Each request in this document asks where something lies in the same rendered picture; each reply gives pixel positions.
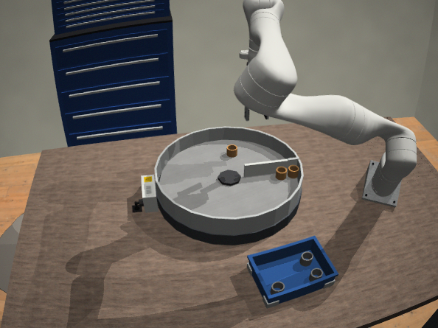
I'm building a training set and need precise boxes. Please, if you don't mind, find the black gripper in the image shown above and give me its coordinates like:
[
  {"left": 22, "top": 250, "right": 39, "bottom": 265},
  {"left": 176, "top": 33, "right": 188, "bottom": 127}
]
[{"left": 240, "top": 48, "right": 268, "bottom": 121}]

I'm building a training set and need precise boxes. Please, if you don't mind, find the blue crate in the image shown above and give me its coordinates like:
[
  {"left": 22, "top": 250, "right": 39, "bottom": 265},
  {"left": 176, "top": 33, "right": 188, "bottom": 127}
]
[{"left": 247, "top": 236, "right": 338, "bottom": 309}]

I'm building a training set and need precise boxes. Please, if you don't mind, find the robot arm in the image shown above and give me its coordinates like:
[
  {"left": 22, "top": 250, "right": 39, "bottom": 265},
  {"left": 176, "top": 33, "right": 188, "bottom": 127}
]
[{"left": 234, "top": 0, "right": 417, "bottom": 197}]

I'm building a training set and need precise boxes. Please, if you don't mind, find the bronze bushing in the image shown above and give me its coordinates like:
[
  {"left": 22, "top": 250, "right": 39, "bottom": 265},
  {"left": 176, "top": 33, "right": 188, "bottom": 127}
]
[
  {"left": 276, "top": 167, "right": 287, "bottom": 180},
  {"left": 288, "top": 165, "right": 299, "bottom": 178},
  {"left": 227, "top": 144, "right": 237, "bottom": 158}
]

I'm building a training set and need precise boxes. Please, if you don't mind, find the grey metal ring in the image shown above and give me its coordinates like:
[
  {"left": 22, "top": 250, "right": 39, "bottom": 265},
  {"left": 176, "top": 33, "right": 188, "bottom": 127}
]
[
  {"left": 300, "top": 251, "right": 313, "bottom": 266},
  {"left": 309, "top": 268, "right": 323, "bottom": 282},
  {"left": 271, "top": 282, "right": 285, "bottom": 295}
]

